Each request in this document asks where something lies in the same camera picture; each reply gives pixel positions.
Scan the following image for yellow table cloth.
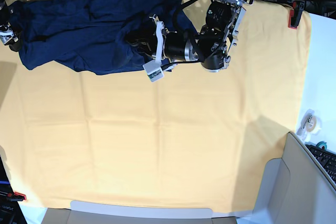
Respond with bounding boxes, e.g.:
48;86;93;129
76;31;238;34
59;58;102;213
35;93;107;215
1;1;312;213

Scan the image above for red clamp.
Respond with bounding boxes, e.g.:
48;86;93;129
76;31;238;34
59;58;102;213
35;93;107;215
6;192;27;202
288;1;305;29

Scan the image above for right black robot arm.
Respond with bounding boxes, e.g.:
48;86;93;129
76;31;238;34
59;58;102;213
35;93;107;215
1;0;22;52

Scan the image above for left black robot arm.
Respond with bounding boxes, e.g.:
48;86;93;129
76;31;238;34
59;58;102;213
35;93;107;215
125;0;254;78

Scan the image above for clear tape dispenser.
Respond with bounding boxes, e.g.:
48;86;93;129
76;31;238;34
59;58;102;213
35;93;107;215
296;109;322;142

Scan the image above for cardboard box right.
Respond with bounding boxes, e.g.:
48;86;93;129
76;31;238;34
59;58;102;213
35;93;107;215
251;132;335;223

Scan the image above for navy blue long-sleeve shirt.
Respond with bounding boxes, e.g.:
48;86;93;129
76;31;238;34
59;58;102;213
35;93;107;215
9;0;182;75

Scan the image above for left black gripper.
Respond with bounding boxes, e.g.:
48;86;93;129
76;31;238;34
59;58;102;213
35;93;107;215
127;15;198;63

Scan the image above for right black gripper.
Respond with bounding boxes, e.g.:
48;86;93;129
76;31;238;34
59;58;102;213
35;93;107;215
1;24;20;51

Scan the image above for red clamp bottom left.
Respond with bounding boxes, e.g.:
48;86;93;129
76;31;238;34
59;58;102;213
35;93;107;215
6;192;27;202

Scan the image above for black keyboard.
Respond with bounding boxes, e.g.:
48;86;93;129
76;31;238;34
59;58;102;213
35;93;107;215
306;144;335;188

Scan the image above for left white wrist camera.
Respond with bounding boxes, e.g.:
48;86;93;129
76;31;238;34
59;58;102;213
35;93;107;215
143;60;164;82

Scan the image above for red clamp top right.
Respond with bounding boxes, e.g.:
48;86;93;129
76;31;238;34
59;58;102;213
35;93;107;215
288;1;305;29

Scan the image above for green tape roll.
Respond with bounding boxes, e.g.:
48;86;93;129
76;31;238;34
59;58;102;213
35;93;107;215
316;141;327;152

